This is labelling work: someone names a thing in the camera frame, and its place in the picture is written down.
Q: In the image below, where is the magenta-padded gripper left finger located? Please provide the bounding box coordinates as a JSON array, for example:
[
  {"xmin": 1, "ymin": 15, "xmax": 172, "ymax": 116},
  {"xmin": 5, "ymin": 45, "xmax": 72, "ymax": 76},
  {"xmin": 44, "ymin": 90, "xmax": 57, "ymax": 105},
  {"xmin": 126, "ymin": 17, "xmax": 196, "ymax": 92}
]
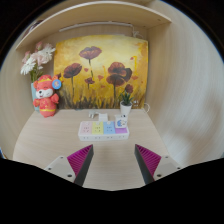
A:
[{"xmin": 43, "ymin": 143, "xmax": 95, "ymax": 187}]

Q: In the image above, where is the yellow poppy flower painting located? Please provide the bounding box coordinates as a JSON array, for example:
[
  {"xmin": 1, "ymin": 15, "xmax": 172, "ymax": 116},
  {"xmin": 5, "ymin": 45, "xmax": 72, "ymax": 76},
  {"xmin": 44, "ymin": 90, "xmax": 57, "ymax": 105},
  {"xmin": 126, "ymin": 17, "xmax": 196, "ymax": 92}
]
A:
[{"xmin": 53, "ymin": 34, "xmax": 150, "ymax": 110}]

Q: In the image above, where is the pink and white flower bouquet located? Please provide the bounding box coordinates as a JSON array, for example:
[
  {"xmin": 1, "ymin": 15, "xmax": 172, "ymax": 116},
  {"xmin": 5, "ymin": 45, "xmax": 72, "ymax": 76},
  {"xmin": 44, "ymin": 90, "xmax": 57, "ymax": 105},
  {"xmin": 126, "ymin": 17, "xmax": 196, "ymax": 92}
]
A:
[{"xmin": 19, "ymin": 41, "xmax": 57, "ymax": 83}]

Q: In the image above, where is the small potted green plant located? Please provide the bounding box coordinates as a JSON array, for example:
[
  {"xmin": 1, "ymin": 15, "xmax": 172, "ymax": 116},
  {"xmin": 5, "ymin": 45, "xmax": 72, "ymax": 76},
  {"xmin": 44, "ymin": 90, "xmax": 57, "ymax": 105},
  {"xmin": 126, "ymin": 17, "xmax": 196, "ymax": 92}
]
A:
[{"xmin": 119, "ymin": 90, "xmax": 134, "ymax": 117}]

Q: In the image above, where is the pale blue vase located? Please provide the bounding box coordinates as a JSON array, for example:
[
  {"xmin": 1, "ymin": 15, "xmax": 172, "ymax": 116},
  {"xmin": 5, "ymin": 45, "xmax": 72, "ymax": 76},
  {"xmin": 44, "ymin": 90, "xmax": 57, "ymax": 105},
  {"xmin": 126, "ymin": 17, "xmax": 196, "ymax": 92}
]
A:
[{"xmin": 30, "ymin": 81, "xmax": 41, "ymax": 111}]

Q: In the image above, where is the white power strip cable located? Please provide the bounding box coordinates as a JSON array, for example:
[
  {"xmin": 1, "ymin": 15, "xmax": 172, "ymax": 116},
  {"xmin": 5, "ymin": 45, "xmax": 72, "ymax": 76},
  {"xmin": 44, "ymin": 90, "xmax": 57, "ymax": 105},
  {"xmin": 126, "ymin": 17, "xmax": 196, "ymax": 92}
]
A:
[{"xmin": 143, "ymin": 102, "xmax": 152, "ymax": 114}]

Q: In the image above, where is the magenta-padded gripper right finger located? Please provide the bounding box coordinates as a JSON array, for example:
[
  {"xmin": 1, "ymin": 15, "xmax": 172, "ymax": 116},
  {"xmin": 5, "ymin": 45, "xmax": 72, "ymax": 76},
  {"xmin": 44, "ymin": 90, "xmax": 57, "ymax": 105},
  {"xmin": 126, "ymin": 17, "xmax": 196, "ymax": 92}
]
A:
[{"xmin": 134, "ymin": 143, "xmax": 183, "ymax": 186}]

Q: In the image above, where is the white plug with cable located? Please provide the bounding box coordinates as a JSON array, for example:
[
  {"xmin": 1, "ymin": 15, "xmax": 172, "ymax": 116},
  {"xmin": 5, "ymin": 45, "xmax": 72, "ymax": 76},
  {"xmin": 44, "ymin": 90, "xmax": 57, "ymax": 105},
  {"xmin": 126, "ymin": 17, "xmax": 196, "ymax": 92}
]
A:
[{"xmin": 88, "ymin": 112, "xmax": 109, "ymax": 122}]

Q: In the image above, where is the white light bar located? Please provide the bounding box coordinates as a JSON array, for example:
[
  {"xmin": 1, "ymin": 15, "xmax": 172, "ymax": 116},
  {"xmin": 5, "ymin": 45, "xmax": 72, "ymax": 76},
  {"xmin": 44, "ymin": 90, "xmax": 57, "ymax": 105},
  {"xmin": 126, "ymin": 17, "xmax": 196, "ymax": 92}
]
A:
[{"xmin": 59, "ymin": 21, "xmax": 134, "ymax": 33}]

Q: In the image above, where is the white light bar cable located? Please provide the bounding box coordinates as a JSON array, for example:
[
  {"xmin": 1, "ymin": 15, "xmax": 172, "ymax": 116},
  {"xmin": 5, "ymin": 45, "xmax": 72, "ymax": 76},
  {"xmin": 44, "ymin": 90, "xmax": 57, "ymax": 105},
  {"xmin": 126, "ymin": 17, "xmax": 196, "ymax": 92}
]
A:
[{"xmin": 131, "ymin": 27, "xmax": 146, "ymax": 40}]

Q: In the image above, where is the light wooden shelf unit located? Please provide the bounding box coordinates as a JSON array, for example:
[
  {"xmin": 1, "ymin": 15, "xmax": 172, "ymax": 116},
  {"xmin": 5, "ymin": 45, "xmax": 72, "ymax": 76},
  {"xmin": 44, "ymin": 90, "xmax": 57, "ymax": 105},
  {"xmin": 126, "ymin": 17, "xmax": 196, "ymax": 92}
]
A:
[{"xmin": 14, "ymin": 0, "xmax": 173, "ymax": 51}]

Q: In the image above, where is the red plush toy figure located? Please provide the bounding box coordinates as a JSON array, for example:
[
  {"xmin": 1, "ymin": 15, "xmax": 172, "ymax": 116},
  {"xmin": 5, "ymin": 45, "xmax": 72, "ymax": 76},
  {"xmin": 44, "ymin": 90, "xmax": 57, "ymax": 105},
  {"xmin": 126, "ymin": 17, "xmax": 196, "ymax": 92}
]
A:
[{"xmin": 32, "ymin": 74, "xmax": 63, "ymax": 118}]

